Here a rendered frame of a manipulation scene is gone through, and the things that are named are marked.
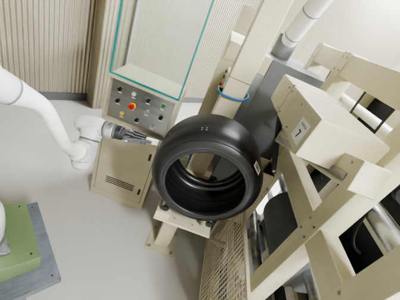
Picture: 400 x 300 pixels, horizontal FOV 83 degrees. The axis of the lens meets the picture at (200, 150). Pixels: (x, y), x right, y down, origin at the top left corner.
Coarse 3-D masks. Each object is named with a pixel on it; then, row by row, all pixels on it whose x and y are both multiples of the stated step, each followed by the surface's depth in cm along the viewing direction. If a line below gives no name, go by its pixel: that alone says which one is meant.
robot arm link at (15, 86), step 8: (0, 72) 67; (8, 72) 71; (0, 80) 67; (8, 80) 69; (16, 80) 73; (0, 88) 68; (8, 88) 70; (16, 88) 72; (0, 96) 69; (8, 96) 71; (16, 96) 73
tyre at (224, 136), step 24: (192, 120) 118; (216, 120) 115; (168, 144) 110; (192, 144) 105; (216, 144) 104; (240, 144) 106; (168, 168) 146; (240, 168) 108; (168, 192) 123; (192, 192) 151; (216, 192) 152; (240, 192) 141; (192, 216) 129; (216, 216) 126
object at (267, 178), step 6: (264, 162) 166; (270, 162) 163; (264, 168) 168; (270, 168) 158; (264, 174) 148; (270, 174) 155; (264, 180) 151; (270, 180) 150; (264, 186) 153; (258, 198) 159; (252, 204) 163
